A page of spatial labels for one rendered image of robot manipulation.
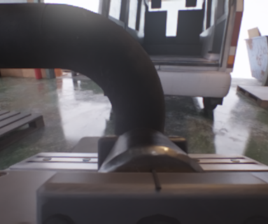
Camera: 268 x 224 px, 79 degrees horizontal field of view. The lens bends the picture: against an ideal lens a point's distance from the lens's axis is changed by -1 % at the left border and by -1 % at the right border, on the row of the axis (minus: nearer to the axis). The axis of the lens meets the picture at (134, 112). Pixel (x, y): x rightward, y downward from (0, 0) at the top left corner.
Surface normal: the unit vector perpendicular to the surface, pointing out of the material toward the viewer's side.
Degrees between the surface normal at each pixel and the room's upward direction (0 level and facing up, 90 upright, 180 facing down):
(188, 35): 93
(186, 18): 93
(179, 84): 89
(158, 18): 93
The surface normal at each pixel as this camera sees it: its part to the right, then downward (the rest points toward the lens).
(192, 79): -0.20, 0.28
